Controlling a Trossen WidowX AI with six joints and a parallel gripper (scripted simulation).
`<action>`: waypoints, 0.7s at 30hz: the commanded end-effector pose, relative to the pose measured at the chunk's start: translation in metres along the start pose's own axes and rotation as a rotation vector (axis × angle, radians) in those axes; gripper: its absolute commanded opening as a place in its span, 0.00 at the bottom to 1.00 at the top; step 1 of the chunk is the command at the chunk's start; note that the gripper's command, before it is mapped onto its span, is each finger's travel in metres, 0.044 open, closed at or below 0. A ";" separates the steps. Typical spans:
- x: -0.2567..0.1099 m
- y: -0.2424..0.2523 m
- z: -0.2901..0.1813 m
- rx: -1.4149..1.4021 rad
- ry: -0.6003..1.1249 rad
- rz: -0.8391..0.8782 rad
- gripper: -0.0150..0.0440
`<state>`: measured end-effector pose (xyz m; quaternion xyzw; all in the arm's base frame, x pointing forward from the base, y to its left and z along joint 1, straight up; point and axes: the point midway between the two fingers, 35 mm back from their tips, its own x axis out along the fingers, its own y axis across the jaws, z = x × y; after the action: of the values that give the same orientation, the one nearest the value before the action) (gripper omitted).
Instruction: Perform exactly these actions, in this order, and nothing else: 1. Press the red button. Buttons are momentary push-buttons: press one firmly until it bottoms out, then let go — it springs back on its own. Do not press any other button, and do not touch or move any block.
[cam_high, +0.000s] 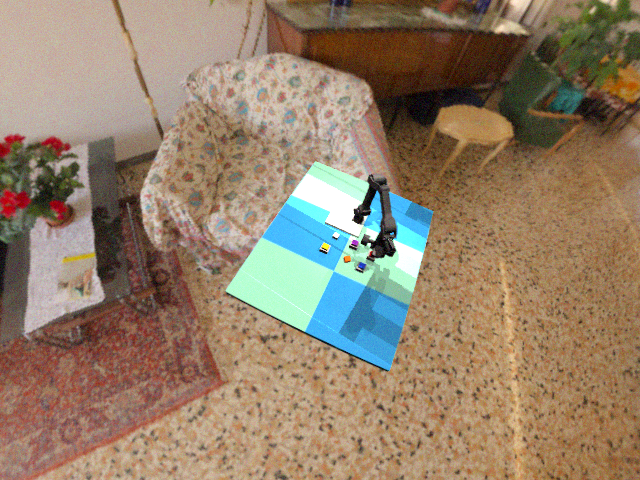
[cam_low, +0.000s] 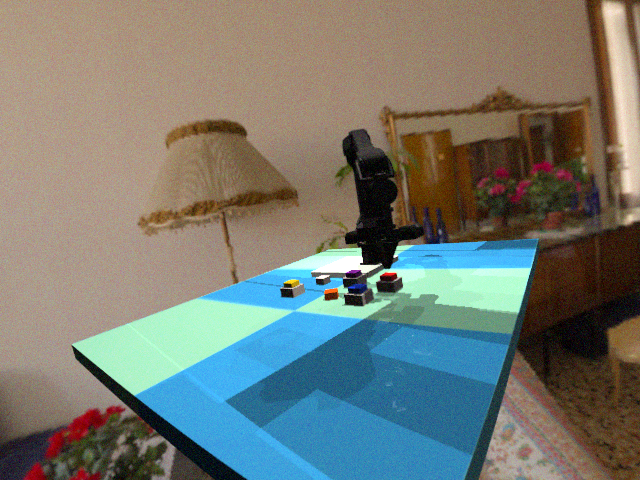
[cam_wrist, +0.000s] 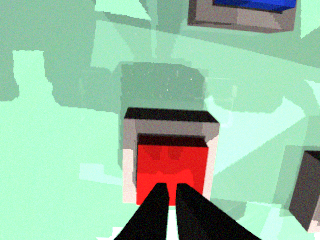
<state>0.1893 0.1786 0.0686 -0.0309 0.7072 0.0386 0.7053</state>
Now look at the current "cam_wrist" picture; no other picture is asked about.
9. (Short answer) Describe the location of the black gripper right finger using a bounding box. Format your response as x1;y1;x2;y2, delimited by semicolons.
175;183;263;240

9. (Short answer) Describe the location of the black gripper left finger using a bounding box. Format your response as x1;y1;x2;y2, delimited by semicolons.
113;183;169;240

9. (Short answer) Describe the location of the red button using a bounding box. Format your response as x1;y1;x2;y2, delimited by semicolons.
123;107;220;207

